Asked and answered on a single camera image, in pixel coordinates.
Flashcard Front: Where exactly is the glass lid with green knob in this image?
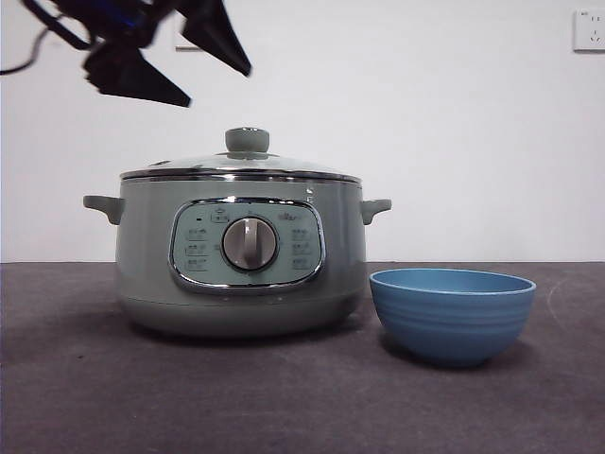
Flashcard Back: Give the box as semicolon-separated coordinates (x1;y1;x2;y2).
118;127;360;183

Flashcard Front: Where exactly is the pale green electric steamer pot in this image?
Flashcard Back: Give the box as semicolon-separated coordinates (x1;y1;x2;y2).
82;177;392;338

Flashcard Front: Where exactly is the blue ribbed bowl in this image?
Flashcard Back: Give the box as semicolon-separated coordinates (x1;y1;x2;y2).
369;268;537;369

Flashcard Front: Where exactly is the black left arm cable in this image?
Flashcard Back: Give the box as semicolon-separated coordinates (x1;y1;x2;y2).
0;9;91;77

